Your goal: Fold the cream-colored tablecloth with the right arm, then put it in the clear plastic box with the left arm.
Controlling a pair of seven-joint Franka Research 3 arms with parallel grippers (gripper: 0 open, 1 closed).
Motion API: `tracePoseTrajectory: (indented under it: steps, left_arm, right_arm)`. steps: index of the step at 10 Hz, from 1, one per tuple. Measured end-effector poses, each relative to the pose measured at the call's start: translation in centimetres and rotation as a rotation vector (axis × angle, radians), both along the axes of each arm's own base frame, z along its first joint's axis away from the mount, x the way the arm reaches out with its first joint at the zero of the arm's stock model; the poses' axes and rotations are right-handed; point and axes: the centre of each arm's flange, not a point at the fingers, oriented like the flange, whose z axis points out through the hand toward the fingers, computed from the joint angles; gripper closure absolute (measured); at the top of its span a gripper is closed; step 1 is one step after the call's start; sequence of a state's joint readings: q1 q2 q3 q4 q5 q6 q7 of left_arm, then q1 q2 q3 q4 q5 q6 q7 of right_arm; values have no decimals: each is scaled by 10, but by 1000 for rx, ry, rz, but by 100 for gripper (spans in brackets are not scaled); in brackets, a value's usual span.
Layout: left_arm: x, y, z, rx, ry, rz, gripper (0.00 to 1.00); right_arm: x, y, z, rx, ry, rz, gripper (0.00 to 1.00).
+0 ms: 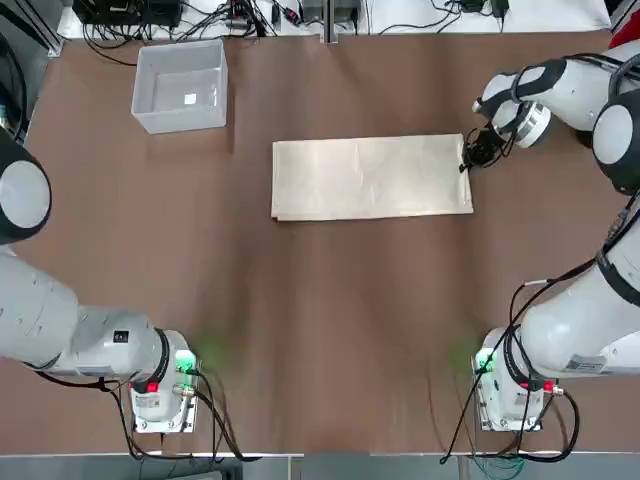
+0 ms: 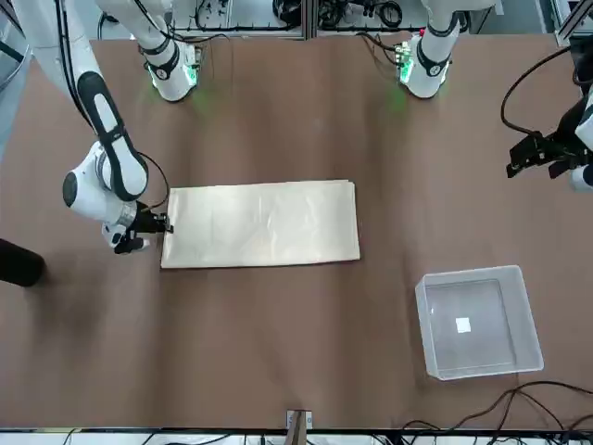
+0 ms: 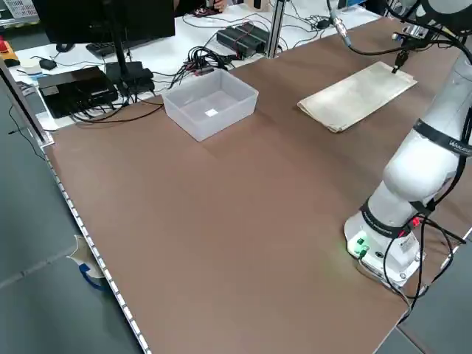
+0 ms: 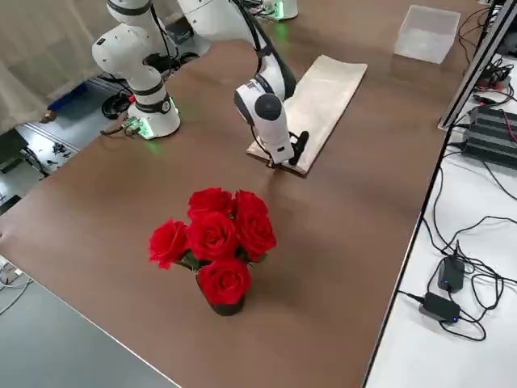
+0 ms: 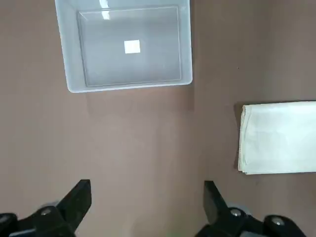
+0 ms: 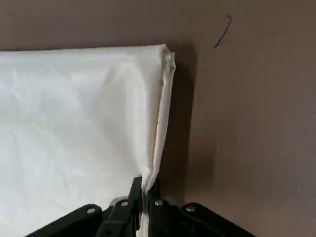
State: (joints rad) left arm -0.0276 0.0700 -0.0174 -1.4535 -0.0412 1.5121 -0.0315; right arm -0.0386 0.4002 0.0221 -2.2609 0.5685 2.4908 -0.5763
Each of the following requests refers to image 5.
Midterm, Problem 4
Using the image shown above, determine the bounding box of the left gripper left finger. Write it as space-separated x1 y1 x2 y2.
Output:
0 179 92 237

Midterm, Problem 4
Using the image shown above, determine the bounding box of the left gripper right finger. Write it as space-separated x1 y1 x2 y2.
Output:
194 180 308 237

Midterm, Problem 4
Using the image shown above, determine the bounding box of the cream-colored tablecloth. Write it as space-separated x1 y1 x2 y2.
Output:
237 100 316 175

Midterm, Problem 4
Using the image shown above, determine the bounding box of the clear plastic box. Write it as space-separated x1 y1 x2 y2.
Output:
53 0 194 94

